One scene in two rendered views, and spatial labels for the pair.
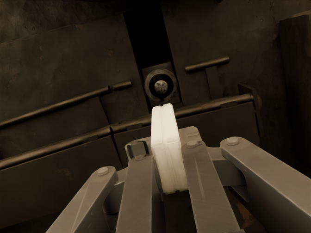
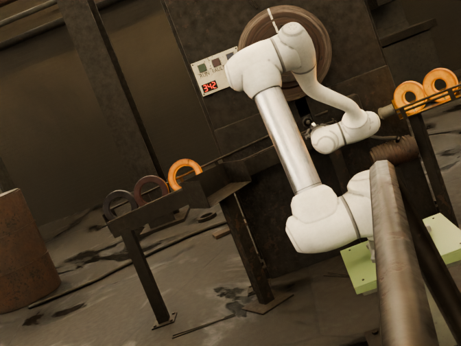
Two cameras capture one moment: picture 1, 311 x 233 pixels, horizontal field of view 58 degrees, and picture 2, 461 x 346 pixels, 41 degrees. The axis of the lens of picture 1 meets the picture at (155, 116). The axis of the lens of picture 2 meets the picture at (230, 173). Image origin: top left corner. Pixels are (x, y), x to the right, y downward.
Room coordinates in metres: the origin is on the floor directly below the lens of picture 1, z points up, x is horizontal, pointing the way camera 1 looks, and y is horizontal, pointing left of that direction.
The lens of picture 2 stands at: (-2.72, 0.38, 1.11)
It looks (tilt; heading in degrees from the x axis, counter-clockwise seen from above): 8 degrees down; 1
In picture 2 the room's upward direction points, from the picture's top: 21 degrees counter-clockwise
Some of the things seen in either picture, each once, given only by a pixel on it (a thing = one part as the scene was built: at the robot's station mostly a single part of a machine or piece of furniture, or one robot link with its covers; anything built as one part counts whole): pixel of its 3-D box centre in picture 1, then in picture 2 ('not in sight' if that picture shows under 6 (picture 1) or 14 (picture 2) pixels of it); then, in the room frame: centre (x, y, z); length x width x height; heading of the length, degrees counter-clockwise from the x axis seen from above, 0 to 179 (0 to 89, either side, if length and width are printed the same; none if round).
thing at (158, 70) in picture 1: (161, 77); (305, 119); (0.65, -0.03, 0.74); 0.30 x 0.06 x 0.07; 176
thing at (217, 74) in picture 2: not in sight; (219, 71); (0.53, 0.31, 1.15); 0.26 x 0.02 x 0.18; 86
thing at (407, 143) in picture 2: not in sight; (406, 191); (0.24, -0.33, 0.27); 0.22 x 0.13 x 0.53; 86
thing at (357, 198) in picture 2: not in sight; (374, 202); (-0.72, 0.01, 0.54); 0.18 x 0.16 x 0.22; 88
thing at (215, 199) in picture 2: not in sight; (238, 239); (0.19, 0.53, 0.36); 0.26 x 0.20 x 0.72; 121
